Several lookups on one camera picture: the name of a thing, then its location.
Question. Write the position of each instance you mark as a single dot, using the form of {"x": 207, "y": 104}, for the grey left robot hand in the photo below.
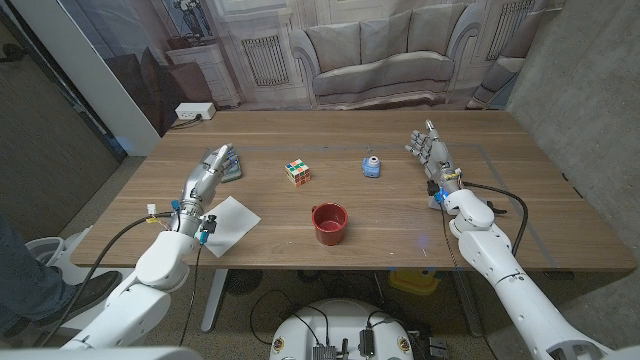
{"x": 205, "y": 180}

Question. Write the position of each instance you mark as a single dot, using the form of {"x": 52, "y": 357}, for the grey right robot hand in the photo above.
{"x": 440, "y": 160}

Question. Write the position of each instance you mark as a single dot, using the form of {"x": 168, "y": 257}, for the white paper towel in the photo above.
{"x": 230, "y": 225}

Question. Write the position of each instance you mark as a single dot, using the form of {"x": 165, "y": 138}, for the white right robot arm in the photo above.
{"x": 500, "y": 265}

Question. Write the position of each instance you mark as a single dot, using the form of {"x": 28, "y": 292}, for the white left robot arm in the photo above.
{"x": 145, "y": 290}

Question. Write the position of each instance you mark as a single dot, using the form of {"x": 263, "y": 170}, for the red cup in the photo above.
{"x": 330, "y": 225}

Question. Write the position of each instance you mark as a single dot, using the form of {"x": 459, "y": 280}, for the teal ribbed sponge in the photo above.
{"x": 234, "y": 172}

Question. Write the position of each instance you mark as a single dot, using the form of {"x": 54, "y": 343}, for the white power strip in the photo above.
{"x": 195, "y": 111}

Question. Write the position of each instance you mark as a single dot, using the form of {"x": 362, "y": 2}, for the multicolour puzzle cube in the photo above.
{"x": 298, "y": 172}

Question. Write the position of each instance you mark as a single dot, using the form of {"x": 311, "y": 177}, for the black round floor fan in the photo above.
{"x": 243, "y": 282}

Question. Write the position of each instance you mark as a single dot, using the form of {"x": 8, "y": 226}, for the printed living room backdrop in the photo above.
{"x": 380, "y": 65}

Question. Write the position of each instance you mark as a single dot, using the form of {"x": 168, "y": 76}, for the yellow object under table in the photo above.
{"x": 415, "y": 282}

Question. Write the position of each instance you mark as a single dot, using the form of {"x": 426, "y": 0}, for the white chair base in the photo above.
{"x": 55, "y": 250}

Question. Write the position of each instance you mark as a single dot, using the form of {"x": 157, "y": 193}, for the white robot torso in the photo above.
{"x": 340, "y": 325}

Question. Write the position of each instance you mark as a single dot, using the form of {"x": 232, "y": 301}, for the blue toy camera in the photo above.
{"x": 371, "y": 167}

